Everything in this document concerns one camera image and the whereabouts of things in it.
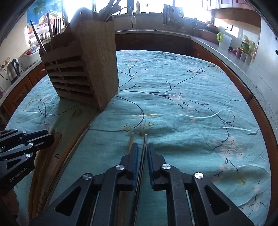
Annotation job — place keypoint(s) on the tropical fruit window blind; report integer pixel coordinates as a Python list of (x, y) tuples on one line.
[(41, 10)]

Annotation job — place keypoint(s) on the white and red rice cooker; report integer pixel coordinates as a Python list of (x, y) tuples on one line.
[(28, 54)]

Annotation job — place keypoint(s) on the thin metal chopstick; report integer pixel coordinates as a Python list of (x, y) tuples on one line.
[(37, 37)]

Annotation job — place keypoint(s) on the steel electric kettle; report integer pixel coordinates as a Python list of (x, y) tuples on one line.
[(13, 69)]

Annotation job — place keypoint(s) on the wooden chopstick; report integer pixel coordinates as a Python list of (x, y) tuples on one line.
[(131, 141), (50, 26)]

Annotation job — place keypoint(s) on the wall power socket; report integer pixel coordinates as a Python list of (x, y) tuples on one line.
[(5, 63)]

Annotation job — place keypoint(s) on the pink bowls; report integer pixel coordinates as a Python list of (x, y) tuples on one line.
[(208, 32)]

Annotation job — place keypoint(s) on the wooden upper cabinets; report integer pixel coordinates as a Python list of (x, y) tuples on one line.
[(234, 15)]

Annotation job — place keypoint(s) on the scissors holder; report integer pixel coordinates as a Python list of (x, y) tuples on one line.
[(194, 22)]

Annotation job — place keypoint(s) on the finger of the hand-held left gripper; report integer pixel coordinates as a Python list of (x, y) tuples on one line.
[(41, 139), (19, 152)]

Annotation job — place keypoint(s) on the teal floral tablecloth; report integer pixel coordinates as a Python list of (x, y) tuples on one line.
[(184, 108)]

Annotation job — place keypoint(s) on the large kitchen window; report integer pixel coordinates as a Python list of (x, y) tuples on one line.
[(156, 5)]

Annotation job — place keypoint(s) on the wooden utensil holder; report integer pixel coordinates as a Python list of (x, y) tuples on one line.
[(86, 65)]

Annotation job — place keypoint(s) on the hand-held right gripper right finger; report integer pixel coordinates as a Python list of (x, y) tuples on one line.
[(149, 158)]

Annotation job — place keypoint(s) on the person's left hand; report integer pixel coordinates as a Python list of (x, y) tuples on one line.
[(11, 198)]

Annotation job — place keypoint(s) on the metal fork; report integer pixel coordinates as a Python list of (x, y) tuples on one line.
[(57, 26)]

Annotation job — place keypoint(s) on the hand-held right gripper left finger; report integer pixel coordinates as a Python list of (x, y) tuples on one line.
[(135, 158)]

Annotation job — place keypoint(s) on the green labelled bottles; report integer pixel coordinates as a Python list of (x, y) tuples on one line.
[(247, 44)]

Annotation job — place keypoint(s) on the pink condiment jar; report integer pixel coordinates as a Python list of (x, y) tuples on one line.
[(234, 51)]

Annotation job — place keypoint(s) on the curved kitchen faucet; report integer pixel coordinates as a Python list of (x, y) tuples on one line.
[(133, 18)]

